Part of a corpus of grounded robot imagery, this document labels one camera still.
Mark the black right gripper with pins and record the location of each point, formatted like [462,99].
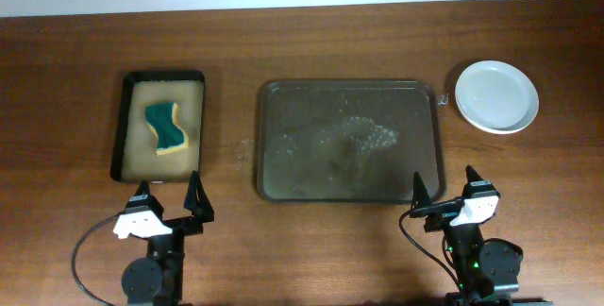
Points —
[422,207]

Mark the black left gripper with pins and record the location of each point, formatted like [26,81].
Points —
[201,211]

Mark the green yellow sponge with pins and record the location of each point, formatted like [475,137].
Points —
[161,118]

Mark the light grey plate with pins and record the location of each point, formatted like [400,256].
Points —
[497,95]

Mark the pink plate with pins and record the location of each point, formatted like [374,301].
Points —
[477,125]

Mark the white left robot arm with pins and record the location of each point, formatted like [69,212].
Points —
[157,277]

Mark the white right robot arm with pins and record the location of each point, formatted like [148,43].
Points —
[484,270]

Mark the black soapy water tray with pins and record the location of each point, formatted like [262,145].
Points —
[134,157]

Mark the dark brown serving tray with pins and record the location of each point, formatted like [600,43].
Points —
[348,140]

